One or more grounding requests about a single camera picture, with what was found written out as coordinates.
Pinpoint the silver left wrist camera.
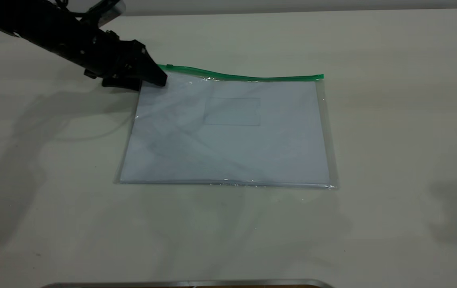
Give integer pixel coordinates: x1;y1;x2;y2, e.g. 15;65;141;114
88;0;126;25

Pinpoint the clear zip bag green edge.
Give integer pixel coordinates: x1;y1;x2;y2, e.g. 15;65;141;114
114;64;338;189

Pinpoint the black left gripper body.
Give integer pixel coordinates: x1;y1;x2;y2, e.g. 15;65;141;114
84;30;146;82

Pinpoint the grey metal bar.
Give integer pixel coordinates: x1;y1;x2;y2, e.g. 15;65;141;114
40;279;335;288

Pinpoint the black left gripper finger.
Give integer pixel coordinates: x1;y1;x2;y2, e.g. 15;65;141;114
101;77;142;92
130;39;168;87

